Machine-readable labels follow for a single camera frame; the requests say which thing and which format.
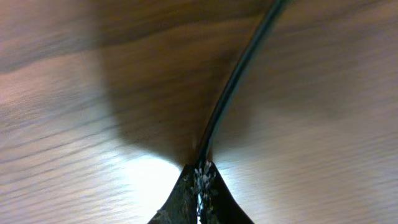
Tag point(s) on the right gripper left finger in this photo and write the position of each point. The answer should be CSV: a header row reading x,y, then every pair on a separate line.
x,y
181,205

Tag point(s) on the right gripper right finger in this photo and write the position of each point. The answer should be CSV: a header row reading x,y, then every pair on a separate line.
x,y
217,205

